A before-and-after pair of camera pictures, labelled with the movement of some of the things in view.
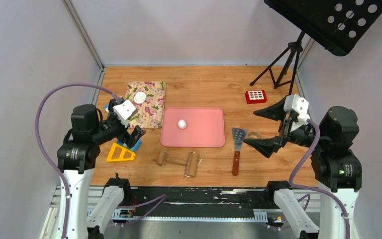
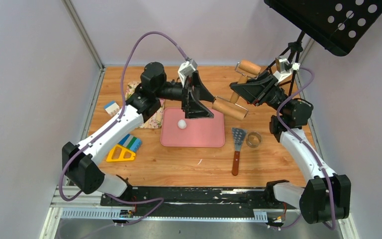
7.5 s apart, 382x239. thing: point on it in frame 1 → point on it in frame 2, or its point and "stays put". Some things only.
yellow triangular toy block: (123, 149) stays put
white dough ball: (181, 124) stays put
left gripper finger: (132, 140) → (194, 109)
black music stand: (341, 25) stays put
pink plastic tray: (205, 127) stays put
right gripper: (275, 111) → (259, 89)
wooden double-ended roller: (191, 163) → (232, 109)
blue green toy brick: (135, 148) stays put
